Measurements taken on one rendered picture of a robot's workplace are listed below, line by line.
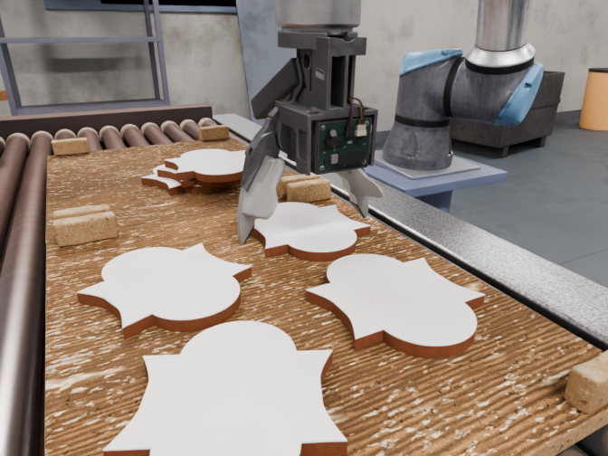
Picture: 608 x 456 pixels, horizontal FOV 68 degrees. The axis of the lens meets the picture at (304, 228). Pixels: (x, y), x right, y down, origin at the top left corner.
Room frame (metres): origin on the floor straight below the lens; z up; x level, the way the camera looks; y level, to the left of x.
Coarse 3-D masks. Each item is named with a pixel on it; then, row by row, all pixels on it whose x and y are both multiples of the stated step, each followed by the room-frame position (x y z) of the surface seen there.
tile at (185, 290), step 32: (128, 256) 0.38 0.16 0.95; (160, 256) 0.38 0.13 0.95; (192, 256) 0.38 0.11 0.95; (96, 288) 0.32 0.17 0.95; (128, 288) 0.32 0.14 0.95; (160, 288) 0.32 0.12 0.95; (192, 288) 0.32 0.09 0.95; (224, 288) 0.32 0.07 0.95; (128, 320) 0.28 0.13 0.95; (160, 320) 0.28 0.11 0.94; (192, 320) 0.28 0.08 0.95; (224, 320) 0.29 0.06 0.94
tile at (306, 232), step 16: (288, 208) 0.51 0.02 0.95; (304, 208) 0.51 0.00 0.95; (320, 208) 0.51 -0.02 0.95; (336, 208) 0.51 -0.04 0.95; (256, 224) 0.46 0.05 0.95; (272, 224) 0.46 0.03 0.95; (288, 224) 0.46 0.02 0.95; (304, 224) 0.46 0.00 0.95; (320, 224) 0.46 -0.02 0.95; (336, 224) 0.46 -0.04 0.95; (352, 224) 0.46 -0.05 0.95; (368, 224) 0.46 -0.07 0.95; (272, 240) 0.42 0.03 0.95; (288, 240) 0.42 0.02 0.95; (304, 240) 0.42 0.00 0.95; (320, 240) 0.42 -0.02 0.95; (336, 240) 0.42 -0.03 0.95; (352, 240) 0.42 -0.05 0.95; (272, 256) 0.40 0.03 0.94; (304, 256) 0.40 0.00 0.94; (320, 256) 0.39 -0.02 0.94; (336, 256) 0.40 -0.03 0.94
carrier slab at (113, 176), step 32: (64, 160) 0.77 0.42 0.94; (96, 160) 0.77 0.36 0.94; (128, 160) 0.77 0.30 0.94; (160, 160) 0.77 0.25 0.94; (64, 192) 0.60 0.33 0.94; (96, 192) 0.60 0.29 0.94; (128, 192) 0.60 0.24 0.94; (160, 192) 0.60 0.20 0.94; (224, 192) 0.60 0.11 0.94; (128, 224) 0.49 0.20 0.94; (160, 224) 0.50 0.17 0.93
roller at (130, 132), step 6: (126, 126) 1.16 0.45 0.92; (132, 126) 1.15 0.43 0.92; (120, 132) 1.15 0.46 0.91; (126, 132) 1.12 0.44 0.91; (132, 132) 1.09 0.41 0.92; (138, 132) 1.10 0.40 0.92; (126, 138) 1.08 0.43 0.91; (132, 138) 1.03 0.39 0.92; (138, 138) 1.02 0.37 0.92; (144, 138) 1.04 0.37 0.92; (132, 144) 1.00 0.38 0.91; (138, 144) 0.97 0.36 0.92; (144, 144) 0.96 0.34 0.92
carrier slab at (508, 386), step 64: (64, 256) 0.41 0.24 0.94; (256, 256) 0.41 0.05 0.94; (64, 320) 0.30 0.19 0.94; (256, 320) 0.30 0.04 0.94; (320, 320) 0.30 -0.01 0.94; (512, 320) 0.30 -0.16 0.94; (64, 384) 0.23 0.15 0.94; (128, 384) 0.23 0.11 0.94; (384, 384) 0.23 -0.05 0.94; (448, 384) 0.23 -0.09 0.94; (512, 384) 0.23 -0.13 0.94; (64, 448) 0.18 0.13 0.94; (384, 448) 0.18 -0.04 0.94; (448, 448) 0.18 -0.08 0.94; (512, 448) 0.18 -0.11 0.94
